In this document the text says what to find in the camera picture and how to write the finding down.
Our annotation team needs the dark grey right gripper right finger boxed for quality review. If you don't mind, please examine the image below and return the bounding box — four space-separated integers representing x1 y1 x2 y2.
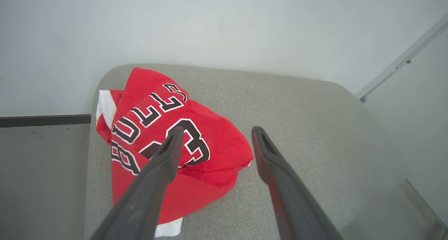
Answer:
251 126 343 240

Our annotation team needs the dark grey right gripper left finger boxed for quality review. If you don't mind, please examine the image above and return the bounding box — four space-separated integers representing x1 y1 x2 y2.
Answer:
90 127 185 240

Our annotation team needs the red basketball jersey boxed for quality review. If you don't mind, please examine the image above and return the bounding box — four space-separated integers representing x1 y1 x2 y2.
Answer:
110 67 254 238

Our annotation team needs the black baseboard strip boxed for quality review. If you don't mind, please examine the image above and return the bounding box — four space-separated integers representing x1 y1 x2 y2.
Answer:
0 114 91 128

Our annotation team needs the grey partition panel frame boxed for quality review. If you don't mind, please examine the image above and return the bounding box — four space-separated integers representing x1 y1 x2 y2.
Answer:
356 13 448 233

